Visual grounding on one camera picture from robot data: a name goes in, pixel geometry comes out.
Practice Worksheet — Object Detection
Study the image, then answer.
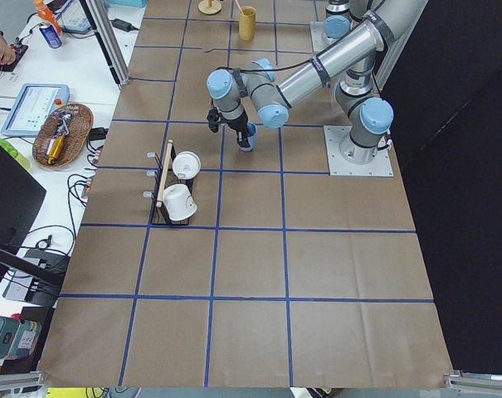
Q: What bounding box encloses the aluminium frame post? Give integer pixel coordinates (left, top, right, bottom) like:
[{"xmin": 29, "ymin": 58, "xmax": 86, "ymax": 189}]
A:
[{"xmin": 80, "ymin": 0, "xmax": 129, "ymax": 87}]

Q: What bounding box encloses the black wire cup rack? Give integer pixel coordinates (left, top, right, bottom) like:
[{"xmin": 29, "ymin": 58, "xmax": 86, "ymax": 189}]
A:
[{"xmin": 144, "ymin": 139, "xmax": 202, "ymax": 226}]

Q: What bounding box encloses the teach pendant tablet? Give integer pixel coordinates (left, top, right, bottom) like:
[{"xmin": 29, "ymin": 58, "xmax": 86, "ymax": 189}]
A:
[{"xmin": 1, "ymin": 84, "xmax": 70, "ymax": 138}]

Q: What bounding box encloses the black power adapter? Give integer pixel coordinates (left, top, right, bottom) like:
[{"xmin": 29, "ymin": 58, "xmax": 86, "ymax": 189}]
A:
[{"xmin": 110, "ymin": 18, "xmax": 138, "ymax": 32}]

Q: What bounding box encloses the white cup on rack front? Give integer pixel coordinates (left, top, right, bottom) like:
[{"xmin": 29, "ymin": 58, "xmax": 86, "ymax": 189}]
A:
[{"xmin": 163, "ymin": 184, "xmax": 197, "ymax": 221}]

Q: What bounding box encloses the green container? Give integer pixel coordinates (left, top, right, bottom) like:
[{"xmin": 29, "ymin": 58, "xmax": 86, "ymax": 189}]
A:
[{"xmin": 0, "ymin": 317, "xmax": 41, "ymax": 360}]

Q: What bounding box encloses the white cup on rack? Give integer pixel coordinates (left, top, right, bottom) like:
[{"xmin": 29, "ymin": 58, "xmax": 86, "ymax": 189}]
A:
[
  {"xmin": 173, "ymin": 151, "xmax": 201, "ymax": 180},
  {"xmin": 163, "ymin": 184, "xmax": 197, "ymax": 221}
]

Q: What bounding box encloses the orange bottle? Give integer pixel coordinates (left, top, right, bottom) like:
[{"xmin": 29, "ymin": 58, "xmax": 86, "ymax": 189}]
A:
[{"xmin": 33, "ymin": 0, "xmax": 62, "ymax": 36}]

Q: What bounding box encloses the light blue plastic cup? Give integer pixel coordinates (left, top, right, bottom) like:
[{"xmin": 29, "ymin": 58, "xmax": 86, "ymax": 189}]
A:
[{"xmin": 241, "ymin": 123, "xmax": 257, "ymax": 152}]

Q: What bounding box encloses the round wooden stand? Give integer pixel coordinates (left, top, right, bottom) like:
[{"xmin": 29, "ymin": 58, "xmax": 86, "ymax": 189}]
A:
[{"xmin": 197, "ymin": 0, "xmax": 222, "ymax": 15}]

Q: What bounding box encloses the blue drink can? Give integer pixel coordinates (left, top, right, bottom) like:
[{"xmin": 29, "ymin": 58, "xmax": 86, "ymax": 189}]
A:
[{"xmin": 38, "ymin": 22, "xmax": 62, "ymax": 49}]

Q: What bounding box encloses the woven wicker basket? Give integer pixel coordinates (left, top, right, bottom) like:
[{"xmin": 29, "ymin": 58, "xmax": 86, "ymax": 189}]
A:
[{"xmin": 32, "ymin": 103, "xmax": 94, "ymax": 168}]

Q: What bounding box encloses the tan bamboo cylinder holder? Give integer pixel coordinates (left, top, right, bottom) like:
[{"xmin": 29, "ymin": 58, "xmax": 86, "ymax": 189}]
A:
[{"xmin": 238, "ymin": 6, "xmax": 256, "ymax": 41}]

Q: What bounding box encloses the wooden rack dowel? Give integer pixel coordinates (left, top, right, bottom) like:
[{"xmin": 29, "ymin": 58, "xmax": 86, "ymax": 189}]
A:
[{"xmin": 155, "ymin": 139, "xmax": 173, "ymax": 208}]

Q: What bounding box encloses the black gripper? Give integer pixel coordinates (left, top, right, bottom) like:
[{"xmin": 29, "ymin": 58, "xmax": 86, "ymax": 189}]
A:
[{"xmin": 207, "ymin": 106, "xmax": 251, "ymax": 149}]

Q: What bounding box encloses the pink chopstick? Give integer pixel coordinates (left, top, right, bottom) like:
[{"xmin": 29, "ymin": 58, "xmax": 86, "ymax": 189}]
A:
[{"xmin": 233, "ymin": 0, "xmax": 243, "ymax": 13}]

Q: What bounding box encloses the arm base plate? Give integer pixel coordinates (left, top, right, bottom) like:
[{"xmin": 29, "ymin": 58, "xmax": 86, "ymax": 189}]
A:
[
  {"xmin": 324, "ymin": 125, "xmax": 394, "ymax": 178},
  {"xmin": 309, "ymin": 22, "xmax": 329, "ymax": 53}
]

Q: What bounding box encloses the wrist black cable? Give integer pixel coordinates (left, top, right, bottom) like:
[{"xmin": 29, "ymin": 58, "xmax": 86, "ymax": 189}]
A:
[{"xmin": 208, "ymin": 56, "xmax": 318, "ymax": 113}]

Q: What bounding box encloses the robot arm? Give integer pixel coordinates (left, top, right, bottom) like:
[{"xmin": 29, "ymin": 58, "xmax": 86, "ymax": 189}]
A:
[{"xmin": 207, "ymin": 1, "xmax": 397, "ymax": 152}]

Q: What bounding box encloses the white cup on rack rear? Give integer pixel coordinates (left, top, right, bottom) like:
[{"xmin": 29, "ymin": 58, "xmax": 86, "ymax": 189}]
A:
[{"xmin": 173, "ymin": 151, "xmax": 201, "ymax": 180}]

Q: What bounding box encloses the black monitor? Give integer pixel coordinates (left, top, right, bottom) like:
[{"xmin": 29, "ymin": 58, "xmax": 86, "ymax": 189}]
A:
[{"xmin": 0, "ymin": 146, "xmax": 46, "ymax": 254}]

